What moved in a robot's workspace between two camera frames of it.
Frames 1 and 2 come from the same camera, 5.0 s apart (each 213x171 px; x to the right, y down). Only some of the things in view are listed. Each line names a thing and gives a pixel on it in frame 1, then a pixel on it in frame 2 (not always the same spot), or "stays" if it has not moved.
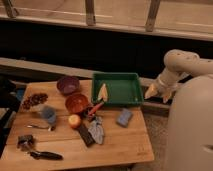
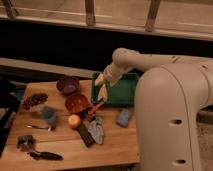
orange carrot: (92, 112) stays
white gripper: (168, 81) → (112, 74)
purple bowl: (68, 85) stays
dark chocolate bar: (86, 136) stays
